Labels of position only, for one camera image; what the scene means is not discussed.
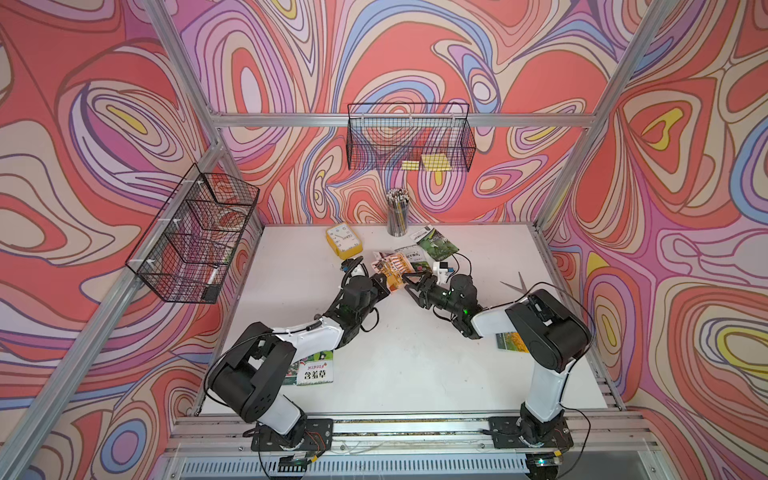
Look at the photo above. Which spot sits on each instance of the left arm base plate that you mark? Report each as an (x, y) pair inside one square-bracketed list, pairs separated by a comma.
[(308, 435)]

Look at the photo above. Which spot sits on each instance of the black wire basket wall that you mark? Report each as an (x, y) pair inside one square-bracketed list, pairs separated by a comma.
[(380, 135), (187, 256)]

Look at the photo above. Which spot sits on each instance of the yellow alarm clock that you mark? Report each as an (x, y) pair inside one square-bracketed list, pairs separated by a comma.
[(343, 241)]

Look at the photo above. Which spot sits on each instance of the chrysanthemum seed packet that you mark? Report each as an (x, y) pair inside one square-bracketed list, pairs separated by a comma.
[(421, 267)]

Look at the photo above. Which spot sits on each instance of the white sunflowers seed packet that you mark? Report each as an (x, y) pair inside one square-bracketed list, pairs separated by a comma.
[(413, 253)]

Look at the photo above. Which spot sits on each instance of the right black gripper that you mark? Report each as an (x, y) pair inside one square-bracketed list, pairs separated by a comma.
[(420, 285)]

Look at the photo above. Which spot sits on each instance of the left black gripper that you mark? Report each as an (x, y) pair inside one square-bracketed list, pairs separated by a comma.
[(381, 290)]

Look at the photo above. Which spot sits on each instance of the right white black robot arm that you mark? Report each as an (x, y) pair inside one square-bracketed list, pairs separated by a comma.
[(554, 336)]

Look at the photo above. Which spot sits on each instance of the clear cup of pencils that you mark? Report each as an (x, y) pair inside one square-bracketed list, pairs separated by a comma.
[(398, 201)]

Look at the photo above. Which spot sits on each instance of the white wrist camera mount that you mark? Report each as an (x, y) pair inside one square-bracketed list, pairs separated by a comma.
[(442, 271)]

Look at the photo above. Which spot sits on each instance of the red handled scissors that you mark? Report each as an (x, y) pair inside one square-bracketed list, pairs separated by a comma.
[(517, 284)]

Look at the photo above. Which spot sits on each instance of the green gourd seed packet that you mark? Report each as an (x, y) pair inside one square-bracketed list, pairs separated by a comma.
[(434, 243)]

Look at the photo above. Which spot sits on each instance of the yellow sticky note pad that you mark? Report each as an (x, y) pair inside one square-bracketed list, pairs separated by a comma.
[(438, 162)]

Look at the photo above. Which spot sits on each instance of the small yellow sticky notes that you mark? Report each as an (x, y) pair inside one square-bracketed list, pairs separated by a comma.
[(410, 165)]

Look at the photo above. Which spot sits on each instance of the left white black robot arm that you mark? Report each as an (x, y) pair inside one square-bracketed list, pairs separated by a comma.
[(248, 377)]

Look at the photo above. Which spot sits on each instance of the black wire basket back wall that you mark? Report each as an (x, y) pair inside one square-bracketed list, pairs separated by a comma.
[(380, 135)]

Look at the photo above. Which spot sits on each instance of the orange shop seed packet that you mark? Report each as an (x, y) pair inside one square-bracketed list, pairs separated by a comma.
[(393, 266)]

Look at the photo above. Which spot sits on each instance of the black wire basket left wall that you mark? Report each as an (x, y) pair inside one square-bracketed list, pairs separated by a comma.
[(187, 256)]

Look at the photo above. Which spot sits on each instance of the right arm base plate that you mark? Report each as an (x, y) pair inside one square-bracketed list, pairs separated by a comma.
[(515, 432)]

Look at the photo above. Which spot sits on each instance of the yellow sunflower seed packet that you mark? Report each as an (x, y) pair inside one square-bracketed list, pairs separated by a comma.
[(511, 342)]

